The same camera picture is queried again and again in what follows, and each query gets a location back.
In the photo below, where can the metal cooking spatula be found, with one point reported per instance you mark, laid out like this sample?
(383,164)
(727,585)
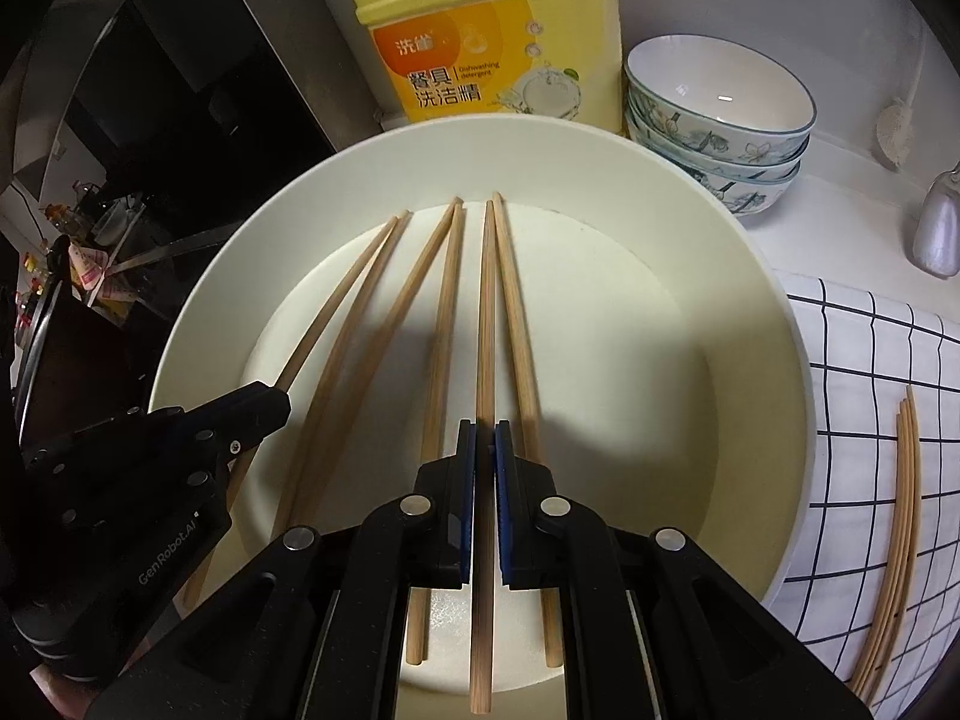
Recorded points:
(937,240)

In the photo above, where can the white bottle brush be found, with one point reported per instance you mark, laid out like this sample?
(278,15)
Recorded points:
(896,131)

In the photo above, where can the yellow dish detergent bottle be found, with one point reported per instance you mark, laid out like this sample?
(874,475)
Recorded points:
(487,15)

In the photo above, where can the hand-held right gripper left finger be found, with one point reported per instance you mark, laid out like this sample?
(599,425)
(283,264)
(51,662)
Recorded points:
(468,510)

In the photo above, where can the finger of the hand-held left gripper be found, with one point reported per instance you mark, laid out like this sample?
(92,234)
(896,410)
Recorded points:
(150,495)
(240,412)

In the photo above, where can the black glass appliance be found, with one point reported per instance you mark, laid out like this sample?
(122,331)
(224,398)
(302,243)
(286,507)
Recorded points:
(187,90)

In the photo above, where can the floral ceramic bowl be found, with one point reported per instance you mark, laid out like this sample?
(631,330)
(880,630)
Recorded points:
(750,199)
(761,165)
(712,90)

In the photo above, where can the pile of wooden chopsticks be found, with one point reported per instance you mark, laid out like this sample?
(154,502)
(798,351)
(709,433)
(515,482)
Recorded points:
(904,502)

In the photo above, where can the cream plastic basin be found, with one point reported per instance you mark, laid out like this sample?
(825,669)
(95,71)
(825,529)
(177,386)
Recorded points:
(600,360)

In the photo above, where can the white black checked cloth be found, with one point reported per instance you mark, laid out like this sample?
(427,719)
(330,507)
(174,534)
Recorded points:
(847,427)

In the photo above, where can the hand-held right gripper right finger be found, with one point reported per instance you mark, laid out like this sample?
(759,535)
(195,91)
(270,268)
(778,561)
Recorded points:
(504,525)

